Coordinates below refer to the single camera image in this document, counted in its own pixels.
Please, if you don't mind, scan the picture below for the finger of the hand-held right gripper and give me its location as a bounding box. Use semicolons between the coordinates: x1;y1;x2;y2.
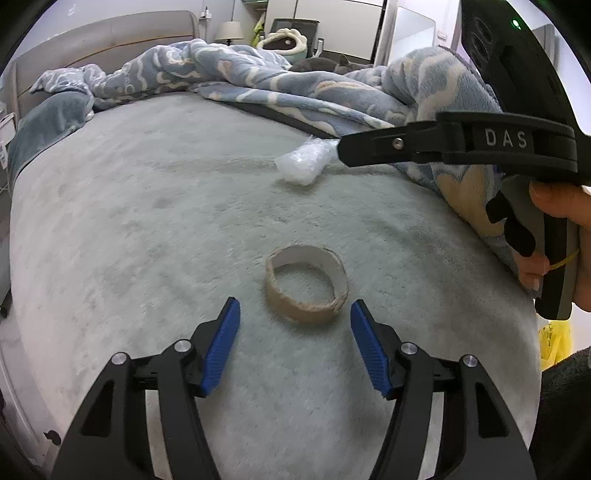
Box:
337;117;445;169

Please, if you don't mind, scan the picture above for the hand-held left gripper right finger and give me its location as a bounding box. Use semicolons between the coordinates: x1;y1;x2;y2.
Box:
349;299;539;480

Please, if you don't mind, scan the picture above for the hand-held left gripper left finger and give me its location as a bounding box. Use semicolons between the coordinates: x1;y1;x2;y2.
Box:
50;296;242;480

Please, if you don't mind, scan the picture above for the white bubble wrap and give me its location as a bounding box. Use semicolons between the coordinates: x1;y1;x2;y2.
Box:
274;137;343;187

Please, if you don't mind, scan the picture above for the brown cardboard tape ring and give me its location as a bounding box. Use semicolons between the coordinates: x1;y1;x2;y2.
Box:
264;244;348;325

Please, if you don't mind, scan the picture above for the person's right hand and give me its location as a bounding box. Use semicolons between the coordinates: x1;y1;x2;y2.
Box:
513;181;591;313

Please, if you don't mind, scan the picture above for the grey cat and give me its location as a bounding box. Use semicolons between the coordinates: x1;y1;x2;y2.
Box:
290;54;371;75

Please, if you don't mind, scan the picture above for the white wardrobe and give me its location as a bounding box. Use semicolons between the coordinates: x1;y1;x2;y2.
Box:
240;0;389;64

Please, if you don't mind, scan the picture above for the blue patterned blanket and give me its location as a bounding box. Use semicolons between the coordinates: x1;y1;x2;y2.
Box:
30;38;546;288

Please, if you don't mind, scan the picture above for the black office chair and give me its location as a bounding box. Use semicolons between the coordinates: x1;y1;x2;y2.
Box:
270;17;325;52

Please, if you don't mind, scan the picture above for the cream plush cat bed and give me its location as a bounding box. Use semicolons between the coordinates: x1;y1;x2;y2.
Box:
255;28;308;59

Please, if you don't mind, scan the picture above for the yellow plastic bag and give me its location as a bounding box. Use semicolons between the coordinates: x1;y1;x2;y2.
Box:
537;320;574;371

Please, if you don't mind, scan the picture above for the bedside lamp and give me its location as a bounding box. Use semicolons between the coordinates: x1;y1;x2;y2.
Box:
214;20;245;46

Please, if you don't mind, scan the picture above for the person's dark fleece clothing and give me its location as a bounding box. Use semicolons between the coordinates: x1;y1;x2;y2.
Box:
527;344;591;480

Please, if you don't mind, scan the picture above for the beige padded headboard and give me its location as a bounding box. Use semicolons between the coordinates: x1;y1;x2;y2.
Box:
2;9;200;121

